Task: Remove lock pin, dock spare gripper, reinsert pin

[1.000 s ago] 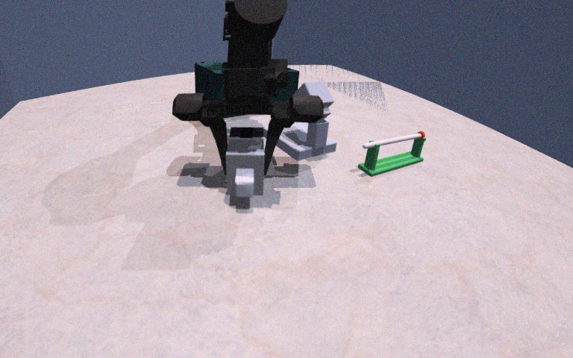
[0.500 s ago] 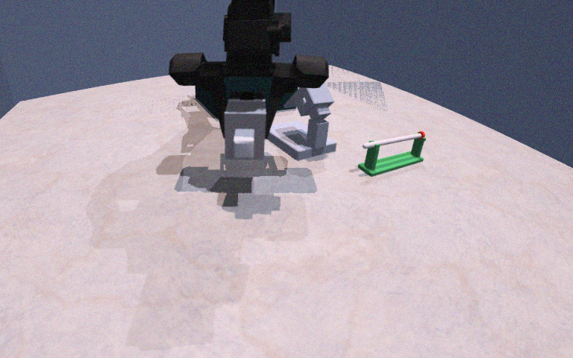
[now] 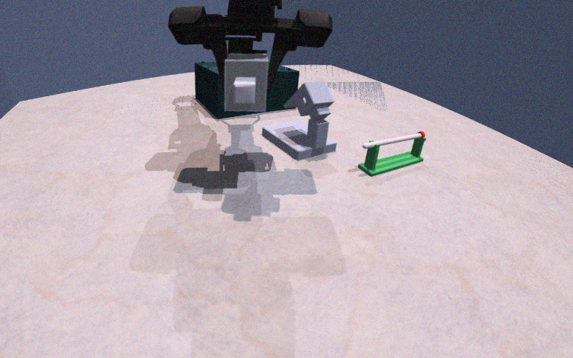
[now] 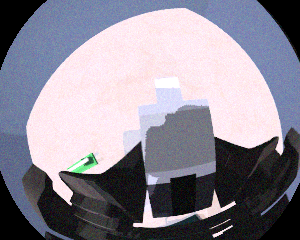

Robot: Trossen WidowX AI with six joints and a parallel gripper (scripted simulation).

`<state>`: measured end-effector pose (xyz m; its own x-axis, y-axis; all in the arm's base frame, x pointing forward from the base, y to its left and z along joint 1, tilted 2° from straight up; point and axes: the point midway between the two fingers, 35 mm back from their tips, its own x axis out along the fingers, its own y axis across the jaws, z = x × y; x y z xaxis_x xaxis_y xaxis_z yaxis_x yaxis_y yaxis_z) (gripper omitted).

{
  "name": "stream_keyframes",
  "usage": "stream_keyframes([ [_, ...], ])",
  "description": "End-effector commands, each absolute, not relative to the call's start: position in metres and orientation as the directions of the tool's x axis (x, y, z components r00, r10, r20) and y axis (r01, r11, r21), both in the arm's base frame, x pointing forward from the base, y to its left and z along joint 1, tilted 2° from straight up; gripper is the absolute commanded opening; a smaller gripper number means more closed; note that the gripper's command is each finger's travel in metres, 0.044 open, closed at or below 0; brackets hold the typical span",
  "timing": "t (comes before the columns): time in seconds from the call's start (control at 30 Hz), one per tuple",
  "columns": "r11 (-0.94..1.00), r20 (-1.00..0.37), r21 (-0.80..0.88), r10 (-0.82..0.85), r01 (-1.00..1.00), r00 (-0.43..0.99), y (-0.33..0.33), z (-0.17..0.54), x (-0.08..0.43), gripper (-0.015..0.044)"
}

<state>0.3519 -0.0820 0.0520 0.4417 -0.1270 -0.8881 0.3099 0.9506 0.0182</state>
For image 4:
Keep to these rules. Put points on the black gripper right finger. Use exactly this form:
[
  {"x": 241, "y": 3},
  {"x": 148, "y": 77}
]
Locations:
[{"x": 235, "y": 165}]

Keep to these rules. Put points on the grey pin with red cap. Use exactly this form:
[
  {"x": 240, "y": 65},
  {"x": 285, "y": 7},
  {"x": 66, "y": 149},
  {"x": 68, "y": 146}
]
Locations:
[{"x": 79, "y": 164}]

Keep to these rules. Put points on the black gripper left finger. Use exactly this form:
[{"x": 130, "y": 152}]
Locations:
[{"x": 123, "y": 185}]

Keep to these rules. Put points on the green cradle with two notched uprights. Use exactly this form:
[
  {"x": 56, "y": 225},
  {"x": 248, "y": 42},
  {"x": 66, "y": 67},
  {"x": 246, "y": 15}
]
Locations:
[{"x": 84, "y": 167}]

